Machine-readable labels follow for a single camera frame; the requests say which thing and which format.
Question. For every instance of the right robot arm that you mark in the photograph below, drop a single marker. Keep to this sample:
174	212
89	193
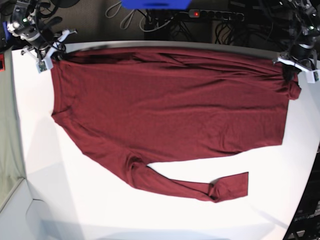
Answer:
32	22

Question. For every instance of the black power strip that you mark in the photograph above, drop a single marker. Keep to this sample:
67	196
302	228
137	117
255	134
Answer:
216	15

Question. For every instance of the blue bottle left edge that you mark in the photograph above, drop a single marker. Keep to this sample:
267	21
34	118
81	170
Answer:
5	30

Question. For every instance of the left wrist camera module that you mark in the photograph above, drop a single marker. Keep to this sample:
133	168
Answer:
313	76

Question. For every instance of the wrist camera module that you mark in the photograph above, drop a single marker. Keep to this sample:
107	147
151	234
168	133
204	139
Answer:
43	65
313	76

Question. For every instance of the dark red t-shirt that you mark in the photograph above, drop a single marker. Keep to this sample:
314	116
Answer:
126	108

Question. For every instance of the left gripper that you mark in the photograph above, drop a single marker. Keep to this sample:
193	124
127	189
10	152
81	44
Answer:
298	58

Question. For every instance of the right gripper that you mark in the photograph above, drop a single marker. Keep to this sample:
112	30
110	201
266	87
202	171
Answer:
55	48

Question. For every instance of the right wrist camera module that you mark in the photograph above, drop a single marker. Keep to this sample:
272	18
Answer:
43	65

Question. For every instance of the red black device left edge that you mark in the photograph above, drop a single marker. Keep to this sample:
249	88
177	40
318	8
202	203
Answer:
2	62

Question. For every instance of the blue box at top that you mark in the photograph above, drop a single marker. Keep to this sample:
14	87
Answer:
156	4

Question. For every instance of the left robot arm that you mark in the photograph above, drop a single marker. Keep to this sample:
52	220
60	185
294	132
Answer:
304	29

